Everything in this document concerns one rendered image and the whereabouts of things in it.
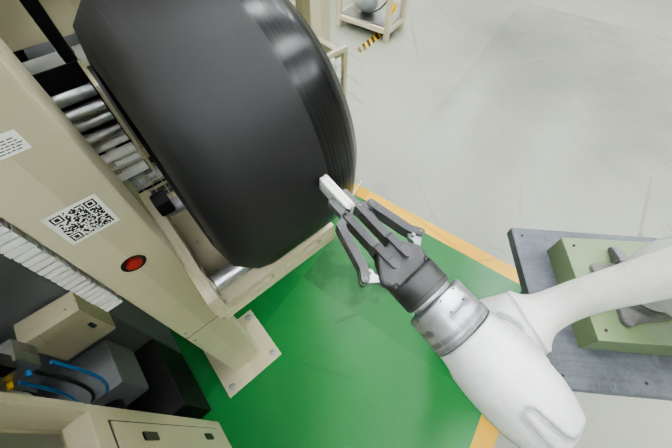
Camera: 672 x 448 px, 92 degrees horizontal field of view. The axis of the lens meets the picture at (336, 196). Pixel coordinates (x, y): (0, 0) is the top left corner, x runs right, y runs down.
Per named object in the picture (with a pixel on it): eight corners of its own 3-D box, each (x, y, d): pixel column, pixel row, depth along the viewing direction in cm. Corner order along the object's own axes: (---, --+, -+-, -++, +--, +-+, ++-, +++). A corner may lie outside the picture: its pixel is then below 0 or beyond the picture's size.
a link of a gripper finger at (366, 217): (406, 259, 46) (413, 253, 46) (355, 202, 49) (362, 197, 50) (399, 267, 49) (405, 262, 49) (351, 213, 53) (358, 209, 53)
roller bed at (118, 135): (87, 204, 92) (0, 122, 68) (72, 173, 99) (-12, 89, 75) (155, 169, 100) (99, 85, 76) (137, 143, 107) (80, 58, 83)
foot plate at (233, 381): (230, 398, 141) (229, 397, 139) (201, 347, 153) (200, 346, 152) (281, 354, 152) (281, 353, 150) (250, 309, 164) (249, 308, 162)
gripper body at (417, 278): (461, 270, 44) (411, 220, 47) (419, 312, 40) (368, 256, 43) (440, 285, 50) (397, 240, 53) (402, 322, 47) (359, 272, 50)
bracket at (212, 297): (220, 318, 78) (207, 305, 71) (153, 213, 96) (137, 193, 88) (232, 309, 80) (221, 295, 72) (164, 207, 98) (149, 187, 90)
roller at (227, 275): (209, 284, 75) (204, 275, 79) (218, 297, 77) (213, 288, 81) (326, 203, 89) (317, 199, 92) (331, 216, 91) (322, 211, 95)
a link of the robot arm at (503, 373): (430, 372, 39) (437, 340, 51) (540, 501, 34) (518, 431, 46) (498, 314, 37) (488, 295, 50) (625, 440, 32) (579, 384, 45)
